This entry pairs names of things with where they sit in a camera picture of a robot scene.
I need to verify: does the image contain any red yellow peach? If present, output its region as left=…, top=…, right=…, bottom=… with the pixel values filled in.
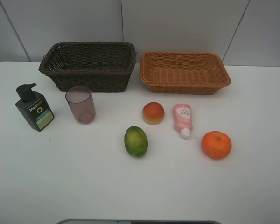
left=142, top=102, right=165, bottom=125

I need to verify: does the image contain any green mango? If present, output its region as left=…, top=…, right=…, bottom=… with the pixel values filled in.
left=124, top=126, right=148, bottom=158

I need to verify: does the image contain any pink squeeze bottle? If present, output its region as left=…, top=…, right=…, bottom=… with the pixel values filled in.
left=173, top=104, right=193, bottom=139

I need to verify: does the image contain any translucent pink plastic cup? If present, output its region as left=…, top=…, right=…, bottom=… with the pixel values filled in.
left=65, top=86, right=96, bottom=124

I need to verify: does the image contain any orange tangerine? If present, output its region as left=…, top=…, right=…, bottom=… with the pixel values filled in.
left=201, top=131, right=232, bottom=160

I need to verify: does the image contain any dark green pump bottle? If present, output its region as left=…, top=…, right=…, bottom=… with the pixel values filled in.
left=15, top=83, right=54, bottom=132

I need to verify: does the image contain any light orange wicker basket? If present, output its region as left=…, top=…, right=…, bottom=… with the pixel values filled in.
left=140, top=52, right=231, bottom=95

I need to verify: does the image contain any dark brown wicker basket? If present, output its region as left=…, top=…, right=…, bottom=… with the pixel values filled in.
left=39, top=42, right=136, bottom=93

